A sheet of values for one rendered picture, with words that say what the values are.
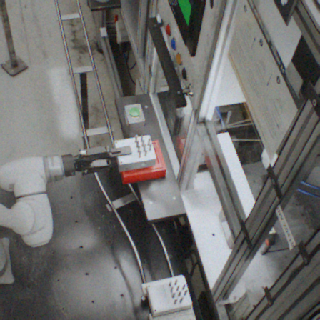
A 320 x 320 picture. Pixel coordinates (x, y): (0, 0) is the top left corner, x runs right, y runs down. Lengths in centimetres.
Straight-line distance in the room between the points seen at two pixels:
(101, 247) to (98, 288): 16
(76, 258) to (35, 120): 134
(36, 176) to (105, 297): 53
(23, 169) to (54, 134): 138
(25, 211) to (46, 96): 166
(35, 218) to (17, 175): 16
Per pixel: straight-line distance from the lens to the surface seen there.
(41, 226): 177
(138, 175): 191
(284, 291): 122
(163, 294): 177
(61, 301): 203
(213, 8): 130
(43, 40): 364
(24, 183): 179
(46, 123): 322
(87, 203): 217
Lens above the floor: 261
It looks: 57 degrees down
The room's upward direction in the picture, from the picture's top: 9 degrees clockwise
